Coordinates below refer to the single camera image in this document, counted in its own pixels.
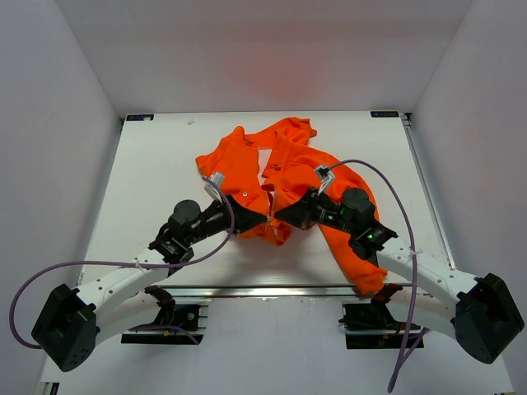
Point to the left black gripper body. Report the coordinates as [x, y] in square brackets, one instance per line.
[213, 221]

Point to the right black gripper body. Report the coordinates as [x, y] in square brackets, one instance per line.
[328, 213]

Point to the orange zip jacket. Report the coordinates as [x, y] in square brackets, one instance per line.
[272, 169]

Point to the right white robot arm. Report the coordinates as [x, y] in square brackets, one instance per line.
[478, 312]

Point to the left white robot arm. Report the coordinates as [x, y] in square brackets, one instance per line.
[74, 321]

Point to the right blue table label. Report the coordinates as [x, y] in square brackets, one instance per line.
[384, 114]

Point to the blue table label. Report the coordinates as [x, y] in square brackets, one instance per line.
[139, 117]
[384, 114]

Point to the left blue table label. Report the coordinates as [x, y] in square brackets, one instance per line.
[139, 117]

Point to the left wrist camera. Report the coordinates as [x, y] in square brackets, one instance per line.
[213, 185]

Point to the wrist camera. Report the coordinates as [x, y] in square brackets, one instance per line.
[326, 177]
[213, 185]

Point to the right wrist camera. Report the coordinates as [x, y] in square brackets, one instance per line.
[326, 177]

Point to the aluminium table edge rail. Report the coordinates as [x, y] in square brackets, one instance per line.
[255, 291]

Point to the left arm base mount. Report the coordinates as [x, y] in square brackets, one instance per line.
[177, 322]

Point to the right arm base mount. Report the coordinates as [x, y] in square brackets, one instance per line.
[367, 322]

